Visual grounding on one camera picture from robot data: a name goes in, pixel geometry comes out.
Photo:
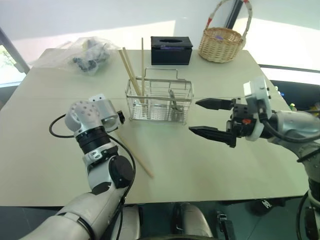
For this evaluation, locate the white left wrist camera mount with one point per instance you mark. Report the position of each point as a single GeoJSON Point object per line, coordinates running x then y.
{"type": "Point", "coordinates": [97, 97]}

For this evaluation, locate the black tissue box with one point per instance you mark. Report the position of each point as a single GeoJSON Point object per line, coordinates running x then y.
{"type": "Point", "coordinates": [171, 53]}

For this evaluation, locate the dark window frame post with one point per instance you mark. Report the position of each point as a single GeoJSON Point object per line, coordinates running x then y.
{"type": "Point", "coordinates": [15, 53]}

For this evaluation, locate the black bracket under table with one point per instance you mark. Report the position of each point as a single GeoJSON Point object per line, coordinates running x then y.
{"type": "Point", "coordinates": [226, 225]}

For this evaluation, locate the silver rounded robot body shell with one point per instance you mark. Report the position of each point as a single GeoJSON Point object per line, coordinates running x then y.
{"type": "Point", "coordinates": [192, 217]}

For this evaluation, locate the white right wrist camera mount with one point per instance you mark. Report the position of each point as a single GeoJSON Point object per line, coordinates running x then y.
{"type": "Point", "coordinates": [257, 91]}

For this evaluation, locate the dark rounded shape under table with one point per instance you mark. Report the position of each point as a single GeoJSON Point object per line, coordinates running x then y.
{"type": "Point", "coordinates": [266, 205]}

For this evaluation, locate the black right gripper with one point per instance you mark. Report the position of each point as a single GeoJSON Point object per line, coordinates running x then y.
{"type": "Point", "coordinates": [241, 122]}

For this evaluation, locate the clear plastic bag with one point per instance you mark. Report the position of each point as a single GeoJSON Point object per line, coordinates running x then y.
{"type": "Point", "coordinates": [85, 56]}

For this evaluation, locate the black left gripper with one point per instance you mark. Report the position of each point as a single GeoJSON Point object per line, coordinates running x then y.
{"type": "Point", "coordinates": [121, 116]}

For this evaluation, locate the dark wall pillar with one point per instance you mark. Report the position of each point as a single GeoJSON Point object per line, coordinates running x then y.
{"type": "Point", "coordinates": [233, 13]}

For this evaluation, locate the wooden chopstick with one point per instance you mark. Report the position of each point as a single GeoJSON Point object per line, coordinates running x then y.
{"type": "Point", "coordinates": [140, 161]}
{"type": "Point", "coordinates": [130, 63]}
{"type": "Point", "coordinates": [128, 70]}
{"type": "Point", "coordinates": [142, 67]}

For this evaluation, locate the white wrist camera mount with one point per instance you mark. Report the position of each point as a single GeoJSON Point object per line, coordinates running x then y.
{"type": "Point", "coordinates": [97, 97]}
{"type": "Point", "coordinates": [257, 91]}

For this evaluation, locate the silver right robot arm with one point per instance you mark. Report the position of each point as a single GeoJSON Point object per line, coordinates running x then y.
{"type": "Point", "coordinates": [296, 125]}

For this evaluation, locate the metal spoon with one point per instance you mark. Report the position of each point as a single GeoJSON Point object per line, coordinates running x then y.
{"type": "Point", "coordinates": [174, 102]}

